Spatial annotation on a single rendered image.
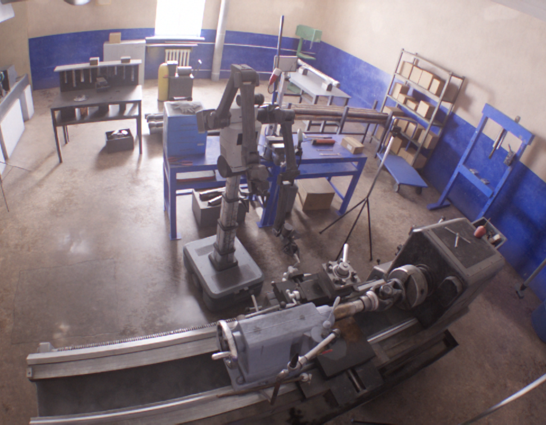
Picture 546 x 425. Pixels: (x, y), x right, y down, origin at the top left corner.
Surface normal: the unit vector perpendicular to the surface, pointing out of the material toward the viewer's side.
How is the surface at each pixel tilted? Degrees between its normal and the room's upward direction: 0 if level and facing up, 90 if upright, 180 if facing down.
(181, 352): 0
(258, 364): 70
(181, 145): 90
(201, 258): 0
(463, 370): 0
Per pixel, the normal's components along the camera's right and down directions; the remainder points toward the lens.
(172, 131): 0.39, 0.64
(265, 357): 0.43, 0.39
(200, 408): 0.19, -0.76
